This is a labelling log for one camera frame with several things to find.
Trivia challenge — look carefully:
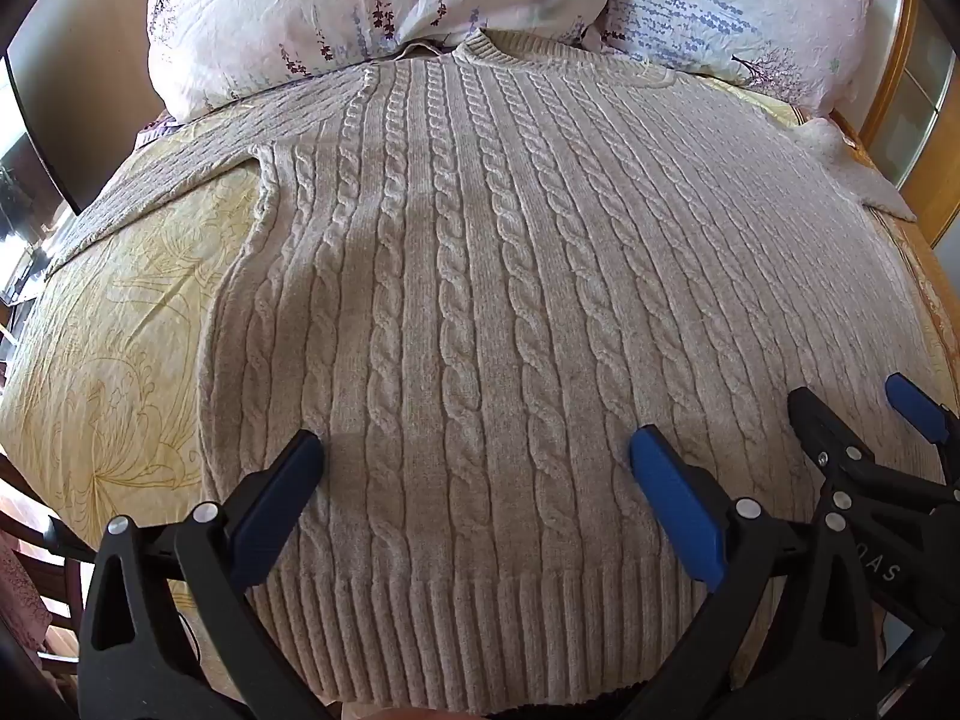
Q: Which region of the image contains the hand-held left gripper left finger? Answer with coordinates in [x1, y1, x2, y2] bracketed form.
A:
[79, 430, 325, 720]

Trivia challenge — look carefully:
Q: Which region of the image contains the lavender and tree print pillow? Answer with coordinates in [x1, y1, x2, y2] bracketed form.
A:
[600, 0, 893, 121]

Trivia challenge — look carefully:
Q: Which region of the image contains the wooden chair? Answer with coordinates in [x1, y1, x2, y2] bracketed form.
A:
[0, 442, 102, 698]

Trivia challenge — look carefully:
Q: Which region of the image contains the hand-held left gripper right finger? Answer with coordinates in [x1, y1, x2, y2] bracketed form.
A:
[622, 425, 880, 720]

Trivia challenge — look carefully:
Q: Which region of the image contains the white fleece cloth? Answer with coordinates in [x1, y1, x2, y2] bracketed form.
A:
[795, 118, 922, 223]

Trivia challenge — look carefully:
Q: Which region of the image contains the pink floral pillow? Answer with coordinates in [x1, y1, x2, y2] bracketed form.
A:
[131, 0, 617, 121]

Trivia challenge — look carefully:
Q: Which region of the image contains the wooden headboard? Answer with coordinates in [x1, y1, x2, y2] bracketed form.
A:
[829, 0, 960, 248]

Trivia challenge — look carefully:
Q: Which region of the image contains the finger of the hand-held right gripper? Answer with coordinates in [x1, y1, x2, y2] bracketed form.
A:
[787, 387, 960, 620]
[885, 373, 960, 462]

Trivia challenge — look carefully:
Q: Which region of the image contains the yellow floral bed sheet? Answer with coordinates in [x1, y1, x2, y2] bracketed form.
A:
[0, 82, 960, 720]

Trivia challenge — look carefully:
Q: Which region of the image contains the beige cable-knit sweater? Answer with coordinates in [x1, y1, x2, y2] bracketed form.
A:
[45, 30, 946, 713]

